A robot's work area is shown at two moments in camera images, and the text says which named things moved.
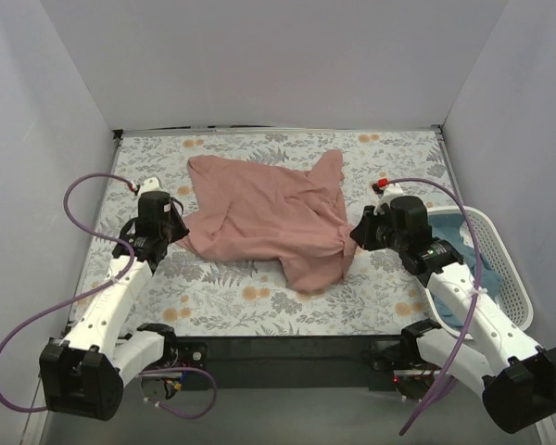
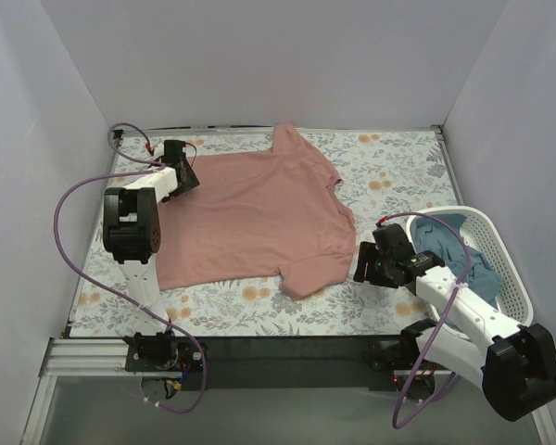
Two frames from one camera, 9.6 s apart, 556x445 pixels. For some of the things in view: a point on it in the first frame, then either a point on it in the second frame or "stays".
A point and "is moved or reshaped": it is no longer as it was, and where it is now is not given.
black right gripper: x=363 y=230 -> x=368 y=263
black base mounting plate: x=358 y=362 stays
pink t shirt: x=244 y=209 is moved or reshaped
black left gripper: x=175 y=224 -> x=187 y=175
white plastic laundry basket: x=512 y=293 stays
